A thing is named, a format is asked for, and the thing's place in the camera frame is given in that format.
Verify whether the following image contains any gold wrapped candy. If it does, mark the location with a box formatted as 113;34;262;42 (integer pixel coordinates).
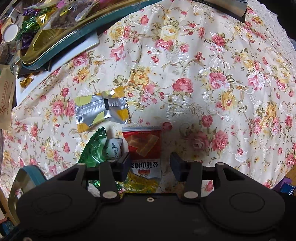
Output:
19;77;34;89

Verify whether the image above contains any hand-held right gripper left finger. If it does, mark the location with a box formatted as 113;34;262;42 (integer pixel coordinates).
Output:
54;152;132;202

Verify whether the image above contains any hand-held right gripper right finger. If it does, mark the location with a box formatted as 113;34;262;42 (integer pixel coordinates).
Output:
170;152;249;202

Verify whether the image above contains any white cup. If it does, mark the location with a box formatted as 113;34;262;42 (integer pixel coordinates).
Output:
2;24;19;43

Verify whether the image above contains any red snack packet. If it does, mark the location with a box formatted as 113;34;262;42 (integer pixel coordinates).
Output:
122;126;162;179

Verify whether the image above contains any floral tablecloth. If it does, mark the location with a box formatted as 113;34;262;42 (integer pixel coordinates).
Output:
0;0;296;193

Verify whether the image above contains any white board tray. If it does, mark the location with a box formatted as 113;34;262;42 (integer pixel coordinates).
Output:
16;31;100;103

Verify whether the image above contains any yellow candy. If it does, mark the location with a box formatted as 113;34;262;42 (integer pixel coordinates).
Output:
116;172;160;194

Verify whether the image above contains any clear dark snack packet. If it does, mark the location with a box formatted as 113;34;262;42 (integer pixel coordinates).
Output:
49;4;90;30

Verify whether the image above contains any black coaster box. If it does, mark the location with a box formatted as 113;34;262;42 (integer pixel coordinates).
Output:
198;0;249;23

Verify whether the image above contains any pile of purple green candies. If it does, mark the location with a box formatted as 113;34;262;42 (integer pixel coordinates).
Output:
18;6;54;45

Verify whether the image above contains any kraft paper bag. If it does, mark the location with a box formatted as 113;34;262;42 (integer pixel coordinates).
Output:
0;64;17;131

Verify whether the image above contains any teal tin box gold interior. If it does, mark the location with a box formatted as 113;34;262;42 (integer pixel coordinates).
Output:
8;165;47;226

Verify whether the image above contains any light green snack packet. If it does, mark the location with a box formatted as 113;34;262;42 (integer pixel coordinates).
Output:
77;126;123;168

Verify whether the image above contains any teal gold tin tray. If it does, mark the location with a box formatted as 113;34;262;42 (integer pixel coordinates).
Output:
21;0;163;70

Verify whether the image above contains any silver yellow snack packet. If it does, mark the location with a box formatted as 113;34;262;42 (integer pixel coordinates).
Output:
74;87;131;133

